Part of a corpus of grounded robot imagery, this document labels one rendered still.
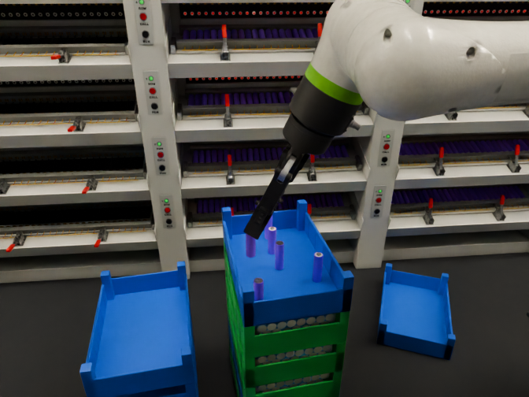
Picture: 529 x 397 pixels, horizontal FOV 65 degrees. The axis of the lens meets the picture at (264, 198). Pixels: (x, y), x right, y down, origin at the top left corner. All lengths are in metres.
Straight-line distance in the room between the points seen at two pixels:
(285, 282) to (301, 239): 0.16
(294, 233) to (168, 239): 0.56
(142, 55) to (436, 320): 1.17
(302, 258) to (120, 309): 0.46
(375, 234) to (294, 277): 0.70
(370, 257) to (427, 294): 0.22
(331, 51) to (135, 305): 0.77
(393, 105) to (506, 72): 0.12
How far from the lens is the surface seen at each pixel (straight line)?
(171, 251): 1.46
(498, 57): 0.50
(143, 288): 1.12
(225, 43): 1.23
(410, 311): 1.45
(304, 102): 0.60
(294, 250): 0.95
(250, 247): 0.77
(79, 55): 1.30
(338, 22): 0.56
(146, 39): 1.22
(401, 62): 0.44
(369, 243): 1.54
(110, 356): 0.99
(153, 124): 1.27
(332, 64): 0.57
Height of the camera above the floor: 0.94
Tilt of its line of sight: 28 degrees down
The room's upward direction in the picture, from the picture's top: straight up
